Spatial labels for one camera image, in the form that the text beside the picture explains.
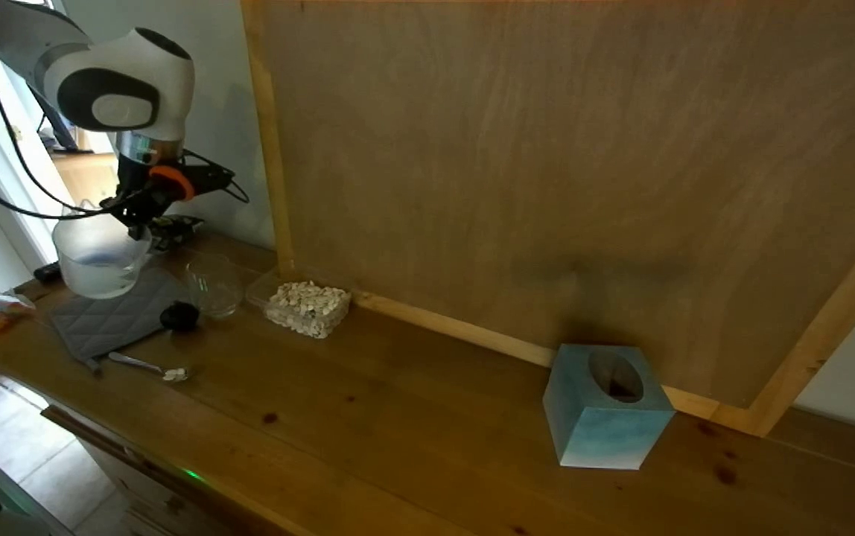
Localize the clear glass cup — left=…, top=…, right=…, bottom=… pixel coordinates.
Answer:
left=186, top=256, right=241, bottom=322

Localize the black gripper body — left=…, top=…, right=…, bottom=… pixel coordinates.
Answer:
left=102, top=149, right=250, bottom=239

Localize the blue wooden cube box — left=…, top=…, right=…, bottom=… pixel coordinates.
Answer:
left=543, top=344, right=674, bottom=469

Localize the grey quilted pot holder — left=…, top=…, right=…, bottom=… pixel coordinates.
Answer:
left=46, top=267, right=199, bottom=359

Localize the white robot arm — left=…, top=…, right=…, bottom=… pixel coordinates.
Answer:
left=0, top=0, right=250, bottom=239

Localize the black remote control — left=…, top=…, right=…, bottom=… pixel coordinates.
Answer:
left=34, top=262, right=64, bottom=285

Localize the large plywood board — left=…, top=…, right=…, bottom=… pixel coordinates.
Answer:
left=238, top=0, right=855, bottom=435

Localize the black round lid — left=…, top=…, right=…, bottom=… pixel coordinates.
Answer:
left=160, top=300, right=199, bottom=334

